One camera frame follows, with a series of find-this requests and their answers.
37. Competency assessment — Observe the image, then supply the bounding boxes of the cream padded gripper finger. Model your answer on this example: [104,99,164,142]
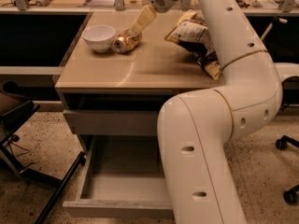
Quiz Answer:
[129,5,157,35]

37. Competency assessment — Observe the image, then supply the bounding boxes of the crushed orange soda can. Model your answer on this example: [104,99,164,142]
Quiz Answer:
[113,30,142,54]

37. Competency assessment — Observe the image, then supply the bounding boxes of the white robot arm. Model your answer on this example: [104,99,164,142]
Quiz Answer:
[150,0,282,224]

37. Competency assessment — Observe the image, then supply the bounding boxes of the grey drawer cabinet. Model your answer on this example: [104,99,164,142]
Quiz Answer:
[55,10,224,151]

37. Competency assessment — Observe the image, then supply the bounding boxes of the closed grey upper drawer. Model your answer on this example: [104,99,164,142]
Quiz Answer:
[63,110,158,136]

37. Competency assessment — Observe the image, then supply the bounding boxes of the open grey bottom drawer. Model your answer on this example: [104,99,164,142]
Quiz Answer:
[64,136,173,219]

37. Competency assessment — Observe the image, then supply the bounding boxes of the brown white chip bag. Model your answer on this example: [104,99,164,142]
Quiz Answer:
[164,9,221,80]

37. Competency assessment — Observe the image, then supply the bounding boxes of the white ceramic bowl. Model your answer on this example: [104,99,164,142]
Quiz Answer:
[82,25,116,52]

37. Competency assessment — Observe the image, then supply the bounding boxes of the white stick with black tip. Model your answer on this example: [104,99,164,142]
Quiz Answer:
[261,17,288,41]

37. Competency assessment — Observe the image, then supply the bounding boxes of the dark office chair left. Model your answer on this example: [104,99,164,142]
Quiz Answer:
[0,80,87,224]

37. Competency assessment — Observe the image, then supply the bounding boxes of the black chair base right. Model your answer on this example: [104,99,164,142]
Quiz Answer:
[275,134,299,204]

